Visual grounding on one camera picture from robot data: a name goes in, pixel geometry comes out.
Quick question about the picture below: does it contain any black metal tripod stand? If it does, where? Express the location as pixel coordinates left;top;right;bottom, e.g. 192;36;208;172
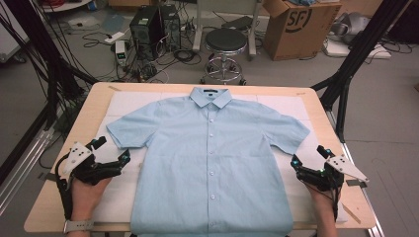
310;0;413;144

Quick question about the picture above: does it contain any light blue short-sleeved shirt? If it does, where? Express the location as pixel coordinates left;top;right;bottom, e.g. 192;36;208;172
106;86;311;237

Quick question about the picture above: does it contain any small white power unit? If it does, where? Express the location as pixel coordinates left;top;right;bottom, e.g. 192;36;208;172
114;39;128;67

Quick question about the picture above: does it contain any large black computer tower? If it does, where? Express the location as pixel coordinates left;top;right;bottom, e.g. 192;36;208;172
128;5;166;62

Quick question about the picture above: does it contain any white power strip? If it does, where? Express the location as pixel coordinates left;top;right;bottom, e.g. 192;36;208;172
104;31;126;45

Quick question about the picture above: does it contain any grey rounded appliance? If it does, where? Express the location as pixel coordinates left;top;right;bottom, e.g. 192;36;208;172
330;12;372;45

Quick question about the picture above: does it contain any grey wristwatch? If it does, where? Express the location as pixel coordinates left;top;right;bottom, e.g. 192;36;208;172
63;219;96;234

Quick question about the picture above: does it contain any black round stool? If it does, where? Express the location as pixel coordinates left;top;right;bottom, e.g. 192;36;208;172
200;28;248;87

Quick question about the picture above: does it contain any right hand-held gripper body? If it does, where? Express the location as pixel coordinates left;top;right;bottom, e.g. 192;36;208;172
295;154;371;193

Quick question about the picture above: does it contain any flat white board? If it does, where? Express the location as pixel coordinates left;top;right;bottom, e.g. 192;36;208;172
322;39;393;60

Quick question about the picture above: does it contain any black metal stand with cables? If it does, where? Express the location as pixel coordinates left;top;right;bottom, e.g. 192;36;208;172
0;0;100;132

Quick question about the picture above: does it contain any right hand-held gripper black cable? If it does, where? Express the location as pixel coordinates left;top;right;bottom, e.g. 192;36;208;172
309;171;340;222

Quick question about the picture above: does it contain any white round table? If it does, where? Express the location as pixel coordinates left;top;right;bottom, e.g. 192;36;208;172
41;0;93;14

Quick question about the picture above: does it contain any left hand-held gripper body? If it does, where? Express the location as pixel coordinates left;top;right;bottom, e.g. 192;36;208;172
61;141;124;186

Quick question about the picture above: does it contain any coiled black cable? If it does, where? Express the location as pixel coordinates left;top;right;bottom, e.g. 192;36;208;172
173;48;202;66

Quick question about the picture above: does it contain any flat black device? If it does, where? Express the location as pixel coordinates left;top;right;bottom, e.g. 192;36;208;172
220;15;254;32

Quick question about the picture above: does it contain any brown cardboard box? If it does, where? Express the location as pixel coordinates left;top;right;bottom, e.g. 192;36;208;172
262;0;344;62

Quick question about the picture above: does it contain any black tape strip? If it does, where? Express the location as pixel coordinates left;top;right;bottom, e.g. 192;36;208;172
37;171;62;183
345;179;368;190

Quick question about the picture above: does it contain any person's left hand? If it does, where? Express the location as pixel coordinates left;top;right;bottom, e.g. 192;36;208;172
70;178;113;221

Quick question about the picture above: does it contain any long brown tape strip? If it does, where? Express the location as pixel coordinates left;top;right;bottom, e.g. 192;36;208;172
341;202;362;225

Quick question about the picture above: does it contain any slim black computer tower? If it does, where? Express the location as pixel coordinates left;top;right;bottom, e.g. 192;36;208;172
160;3;182;52

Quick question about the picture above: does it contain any white foam mat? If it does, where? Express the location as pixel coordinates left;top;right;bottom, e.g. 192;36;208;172
92;90;349;225

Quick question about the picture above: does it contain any person's right hand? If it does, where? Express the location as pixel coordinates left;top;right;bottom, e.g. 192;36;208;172
303;184;339;225

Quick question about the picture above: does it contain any aluminium rail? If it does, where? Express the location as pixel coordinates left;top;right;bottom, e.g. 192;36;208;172
0;126;55;215
325;110;385;237

